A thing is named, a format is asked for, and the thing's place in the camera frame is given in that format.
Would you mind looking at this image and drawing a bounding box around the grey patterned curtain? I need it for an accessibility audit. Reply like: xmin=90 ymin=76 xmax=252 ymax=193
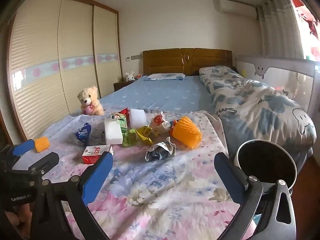
xmin=257 ymin=0 xmax=304 ymax=59

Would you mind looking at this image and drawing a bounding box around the red white plastic bag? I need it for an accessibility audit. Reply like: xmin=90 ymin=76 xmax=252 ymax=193
xmin=149 ymin=112 xmax=170 ymax=135

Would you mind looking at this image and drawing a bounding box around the floral pink blue blanket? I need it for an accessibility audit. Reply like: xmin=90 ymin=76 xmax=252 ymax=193
xmin=13 ymin=111 xmax=240 ymax=239

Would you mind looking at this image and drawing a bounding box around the blue pillow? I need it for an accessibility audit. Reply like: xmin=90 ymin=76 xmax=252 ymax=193
xmin=145 ymin=73 xmax=185 ymax=81

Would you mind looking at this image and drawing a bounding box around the blue grey cloud duvet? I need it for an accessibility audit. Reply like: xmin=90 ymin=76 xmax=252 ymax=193
xmin=199 ymin=66 xmax=317 ymax=156

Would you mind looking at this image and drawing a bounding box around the red white milk carton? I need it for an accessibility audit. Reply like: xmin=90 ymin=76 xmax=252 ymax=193
xmin=81 ymin=145 xmax=114 ymax=165

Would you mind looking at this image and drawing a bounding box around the grey bed guard rail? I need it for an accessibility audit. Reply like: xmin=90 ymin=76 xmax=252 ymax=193
xmin=235 ymin=55 xmax=319 ymax=116

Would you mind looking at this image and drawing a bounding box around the person's left hand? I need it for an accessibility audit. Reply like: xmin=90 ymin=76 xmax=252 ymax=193
xmin=5 ymin=204 xmax=32 ymax=239

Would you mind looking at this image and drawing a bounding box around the light blue bed sheet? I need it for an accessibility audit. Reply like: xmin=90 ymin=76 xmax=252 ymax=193
xmin=100 ymin=76 xmax=215 ymax=113

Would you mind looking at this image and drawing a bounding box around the orange red snack wrapper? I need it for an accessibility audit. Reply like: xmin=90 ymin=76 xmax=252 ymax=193
xmin=169 ymin=120 xmax=178 ymax=134

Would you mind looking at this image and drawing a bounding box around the green crumpled wrapper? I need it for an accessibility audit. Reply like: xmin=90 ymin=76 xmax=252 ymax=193
xmin=122 ymin=128 xmax=137 ymax=147

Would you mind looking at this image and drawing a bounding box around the dark wooden nightstand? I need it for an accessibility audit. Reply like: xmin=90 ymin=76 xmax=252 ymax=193
xmin=113 ymin=80 xmax=135 ymax=91

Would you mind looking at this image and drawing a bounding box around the blue tempo tissue packet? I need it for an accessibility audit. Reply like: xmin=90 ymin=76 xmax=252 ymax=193
xmin=74 ymin=122 xmax=92 ymax=146

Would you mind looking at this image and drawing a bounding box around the yellow snack bag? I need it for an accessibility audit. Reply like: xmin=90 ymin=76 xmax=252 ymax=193
xmin=136 ymin=126 xmax=161 ymax=146

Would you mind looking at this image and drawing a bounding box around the white air conditioner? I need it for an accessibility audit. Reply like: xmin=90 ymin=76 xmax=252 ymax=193
xmin=213 ymin=0 xmax=257 ymax=19

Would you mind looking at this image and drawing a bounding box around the round trash bin black liner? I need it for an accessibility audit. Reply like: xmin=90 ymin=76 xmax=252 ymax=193
xmin=233 ymin=139 xmax=298 ymax=190

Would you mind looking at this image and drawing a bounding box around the cartoon fox wrapper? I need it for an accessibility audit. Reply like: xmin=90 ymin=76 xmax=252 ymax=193
xmin=145 ymin=137 xmax=176 ymax=162

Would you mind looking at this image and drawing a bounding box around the wooden headboard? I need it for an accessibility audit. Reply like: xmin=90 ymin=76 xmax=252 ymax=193
xmin=142 ymin=48 xmax=233 ymax=76

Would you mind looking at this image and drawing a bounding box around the wall switch panel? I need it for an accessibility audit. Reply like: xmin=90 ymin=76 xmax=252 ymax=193
xmin=126 ymin=54 xmax=142 ymax=61

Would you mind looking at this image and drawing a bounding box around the beige teddy bear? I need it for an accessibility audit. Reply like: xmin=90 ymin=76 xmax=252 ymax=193
xmin=77 ymin=86 xmax=104 ymax=115

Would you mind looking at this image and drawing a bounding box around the beige sliding door wardrobe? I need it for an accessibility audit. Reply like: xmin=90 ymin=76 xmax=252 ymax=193
xmin=7 ymin=0 xmax=123 ymax=140

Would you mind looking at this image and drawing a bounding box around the green cartoon milk carton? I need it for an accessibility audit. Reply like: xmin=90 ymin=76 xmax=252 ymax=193
xmin=112 ymin=113 xmax=128 ymax=134

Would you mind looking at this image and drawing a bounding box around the white rabbit toy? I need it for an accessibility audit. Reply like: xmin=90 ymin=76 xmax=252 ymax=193
xmin=125 ymin=71 xmax=135 ymax=82

